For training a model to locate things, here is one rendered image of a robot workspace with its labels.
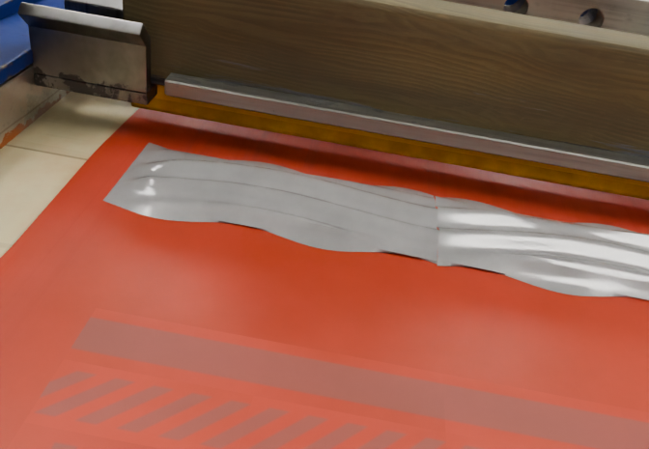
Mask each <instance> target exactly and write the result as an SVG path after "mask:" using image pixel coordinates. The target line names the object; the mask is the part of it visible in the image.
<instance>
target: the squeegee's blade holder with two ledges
mask: <svg viewBox="0 0 649 449"><path fill-rule="evenodd" d="M164 94H165V95H166V96H169V97H174V98H184V99H190V100H196V101H201V102H206V103H211V104H217V105H222V106H228V107H233V108H238V109H244V110H249V111H255V112H260V113H266V114H270V115H276V116H281V117H287V118H292V119H298V120H303V121H308V122H314V123H319V124H325V125H330V126H339V127H345V128H351V129H356V130H362V131H367V132H373V133H377V134H383V135H388V136H394V137H399V138H405V139H410V140H415V141H421V142H426V143H432V144H437V145H442V146H447V147H453V148H459V149H464V150H470V151H475V152H480V153H485V154H495V155H501V156H506V157H512V158H517V159H522V160H528V161H533V162H539V163H544V164H549V165H554V166H560V167H566V168H571V169H577V170H581V171H587V172H592V173H598V174H603V175H609V176H613V177H619V178H625V179H630V180H636V181H641V182H649V158H647V157H642V156H636V155H630V154H620V153H616V152H610V151H605V150H599V149H593V148H588V147H583V146H578V145H572V144H567V143H561V142H555V141H550V140H545V139H540V138H534V137H528V136H523V135H518V134H513V133H507V132H502V131H496V130H490V129H485V128H480V127H475V126H464V125H459V124H453V123H448V122H443V121H438V120H432V119H426V118H421V117H415V116H411V115H405V114H400V113H394V112H388V111H383V110H378V109H373V108H367V107H361V106H356V105H350V104H346V103H340V102H335V101H329V100H323V99H318V98H309V97H303V96H298V95H292V94H286V93H281V92H275V91H271V90H265V89H259V88H254V87H248V86H243V85H238V84H233V83H227V82H221V81H216V80H210V79H206V78H200V77H195V76H189V75H183V74H178V73H173V72H171V73H170V74H169V75H168V76H167V78H166V79H165V81H164Z"/></svg>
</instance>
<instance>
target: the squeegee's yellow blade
mask: <svg viewBox="0 0 649 449"><path fill-rule="evenodd" d="M155 98H160V99H166V100H171V101H176V102H181V103H187V104H192V105H198V106H203V107H208V108H214V109H219V110H225V111H230V112H236V113H241V114H246V115H251V116H257V117H262V118H268V119H273V120H278V121H284V122H289V123H295V124H300V125H306V126H315V127H320V128H326V129H332V130H337V131H343V132H347V133H353V134H358V135H364V136H369V137H375V138H380V139H385V140H391V141H396V142H402V143H407V144H412V145H417V146H423V147H428V148H434V149H439V150H445V151H449V152H455V153H461V154H471V155H476V156H482V157H486V158H492V159H497V160H503V161H508V162H514V163H519V164H524V165H530V166H535V167H541V168H546V169H551V170H556V171H562V172H567V173H573V174H579V175H584V176H589V177H594V178H600V179H605V180H611V181H616V182H625V183H631V184H637V185H642V186H648V187H649V182H641V181H636V180H630V179H625V178H619V177H613V176H609V175H603V174H598V173H592V172H587V171H581V170H577V169H571V168H566V167H560V166H554V165H549V164H544V163H539V162H533V161H528V160H522V159H517V158H512V157H506V156H501V155H495V154H485V153H480V152H475V151H470V150H464V149H459V148H453V147H447V146H442V145H437V144H432V143H426V142H421V141H415V140H410V139H405V138H399V137H394V136H388V135H383V134H377V133H373V132H367V131H362V130H356V129H351V128H345V127H339V126H330V125H325V124H319V123H314V122H308V121H303V120H298V119H292V118H287V117H281V116H276V115H270V114H266V113H260V112H255V111H249V110H244V109H238V108H233V107H228V106H222V105H217V104H211V103H206V102H201V101H196V100H190V99H184V98H174V97H169V96H166V95H165V94H164V86H162V85H157V94H156V96H155Z"/></svg>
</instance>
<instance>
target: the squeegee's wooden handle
mask: <svg viewBox="0 0 649 449"><path fill-rule="evenodd" d="M123 20H128V21H133V22H139V23H143V24H144V26H145V28H146V29H147V31H148V33H149V35H150V37H151V83H152V84H156V85H162V86H164V81H165V79H166V78H167V76H168V75H169V74H170V73H171V72H173V73H178V74H183V75H189V76H195V77H200V78H206V79H210V80H216V81H221V82H227V83H233V84H238V85H243V86H248V87H254V88H259V89H265V90H271V91H275V92H281V93H286V94H292V95H298V96H303V97H309V98H318V99H323V100H329V101H335V102H340V103H346V104H350V105H356V106H361V107H367V108H373V109H378V110H383V111H388V112H394V113H400V114H405V115H411V116H415V117H421V118H426V119H432V120H438V121H443V122H448V123H453V124H459V125H464V126H475V127H480V128H485V129H490V130H496V131H502V132H507V133H513V134H518V135H523V136H528V137H534V138H540V139H545V140H550V141H555V142H561V143H567V144H572V145H578V146H583V147H588V148H593V149H599V150H605V151H610V152H616V153H620V154H630V155H636V156H642V157H647V158H649V37H648V36H642V35H637V34H632V33H626V32H620V31H614V30H609V29H604V28H598V27H593V26H587V25H581V24H575V23H571V22H565V21H559V20H553V19H548V18H542V17H537V16H532V15H526V14H515V13H510V12H504V11H499V10H493V9H488V8H482V7H476V6H470V5H466V4H460V3H454V2H449V1H443V0H123Z"/></svg>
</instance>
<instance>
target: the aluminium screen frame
mask: <svg viewBox="0 0 649 449"><path fill-rule="evenodd" d="M69 92H70V91H64V90H59V89H53V88H48V87H43V86H38V85H35V79H34V71H33V64H32V65H30V66H29V67H27V68H26V69H24V70H22V71H21V72H19V73H18V74H16V75H15V76H13V77H12V78H10V79H9V80H7V81H6V82H4V83H3V84H1V85H0V149H2V148H3V147H4V146H5V145H7V144H8V143H9V142H10V141H11V140H13V139H14V138H15V137H16V136H17V135H18V134H19V133H20V132H21V131H22V130H24V129H25V128H26V127H28V126H29V125H31V124H32V123H33V122H35V121H36V120H37V119H38V118H39V117H40V116H41V115H42V114H43V113H45V112H46V111H47V110H48V109H49V108H51V107H52V106H53V105H54V104H55V103H57V102H58V101H59V100H60V99H61V98H63V97H64V96H65V95H67V94H68V93H69Z"/></svg>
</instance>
